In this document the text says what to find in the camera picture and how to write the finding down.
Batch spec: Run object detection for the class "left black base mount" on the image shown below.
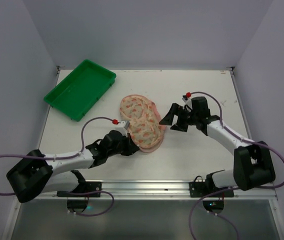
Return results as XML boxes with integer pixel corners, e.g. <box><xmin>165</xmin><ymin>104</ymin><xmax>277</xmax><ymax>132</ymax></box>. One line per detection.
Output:
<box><xmin>56</xmin><ymin>181</ymin><xmax>102</xmax><ymax>198</ymax></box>

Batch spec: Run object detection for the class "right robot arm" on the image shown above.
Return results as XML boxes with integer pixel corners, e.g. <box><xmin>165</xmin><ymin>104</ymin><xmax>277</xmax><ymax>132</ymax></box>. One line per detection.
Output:
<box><xmin>159</xmin><ymin>96</ymin><xmax>276</xmax><ymax>191</ymax></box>

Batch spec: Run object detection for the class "green plastic tray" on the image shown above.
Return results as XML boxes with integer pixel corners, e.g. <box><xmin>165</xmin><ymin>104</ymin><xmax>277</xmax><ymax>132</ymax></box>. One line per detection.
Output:
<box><xmin>44</xmin><ymin>59</ymin><xmax>117</xmax><ymax>122</ymax></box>

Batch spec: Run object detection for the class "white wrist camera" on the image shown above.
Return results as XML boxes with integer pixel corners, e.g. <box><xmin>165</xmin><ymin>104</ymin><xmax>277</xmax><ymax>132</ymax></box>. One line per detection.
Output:
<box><xmin>115</xmin><ymin>120</ymin><xmax>130</xmax><ymax>137</ymax></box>
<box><xmin>182</xmin><ymin>92</ymin><xmax>192</xmax><ymax>108</ymax></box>

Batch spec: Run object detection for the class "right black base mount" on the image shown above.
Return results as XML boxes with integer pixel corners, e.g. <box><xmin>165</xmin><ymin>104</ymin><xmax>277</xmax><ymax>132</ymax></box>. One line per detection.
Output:
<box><xmin>188</xmin><ymin>174</ymin><xmax>235</xmax><ymax>198</ymax></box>

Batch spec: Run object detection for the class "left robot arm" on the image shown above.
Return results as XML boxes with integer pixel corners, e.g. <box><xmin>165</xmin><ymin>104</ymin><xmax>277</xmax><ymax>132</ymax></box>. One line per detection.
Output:
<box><xmin>6</xmin><ymin>130</ymin><xmax>139</xmax><ymax>203</ymax></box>

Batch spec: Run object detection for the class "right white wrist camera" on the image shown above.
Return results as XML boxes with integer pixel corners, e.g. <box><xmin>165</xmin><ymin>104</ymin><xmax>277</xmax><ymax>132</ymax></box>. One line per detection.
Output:
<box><xmin>182</xmin><ymin>92</ymin><xmax>192</xmax><ymax>108</ymax></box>

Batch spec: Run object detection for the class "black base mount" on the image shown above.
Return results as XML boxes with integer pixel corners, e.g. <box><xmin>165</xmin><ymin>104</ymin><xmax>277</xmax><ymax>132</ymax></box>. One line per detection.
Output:
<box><xmin>56</xmin><ymin>181</ymin><xmax>102</xmax><ymax>198</ymax></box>
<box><xmin>188</xmin><ymin>174</ymin><xmax>235</xmax><ymax>198</ymax></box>

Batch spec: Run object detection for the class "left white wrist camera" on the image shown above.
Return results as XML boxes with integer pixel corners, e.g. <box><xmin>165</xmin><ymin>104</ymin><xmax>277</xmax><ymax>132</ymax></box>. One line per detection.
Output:
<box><xmin>115</xmin><ymin>120</ymin><xmax>130</xmax><ymax>137</ymax></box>

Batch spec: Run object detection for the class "aluminium mounting rail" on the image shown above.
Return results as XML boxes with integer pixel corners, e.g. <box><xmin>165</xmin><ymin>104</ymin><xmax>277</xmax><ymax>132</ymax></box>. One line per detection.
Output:
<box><xmin>14</xmin><ymin>180</ymin><xmax>278</xmax><ymax>201</ymax></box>

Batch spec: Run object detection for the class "floral mesh laundry bag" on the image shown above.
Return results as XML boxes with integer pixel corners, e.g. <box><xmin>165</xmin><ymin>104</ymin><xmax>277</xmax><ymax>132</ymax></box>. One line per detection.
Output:
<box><xmin>119</xmin><ymin>94</ymin><xmax>166</xmax><ymax>153</ymax></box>

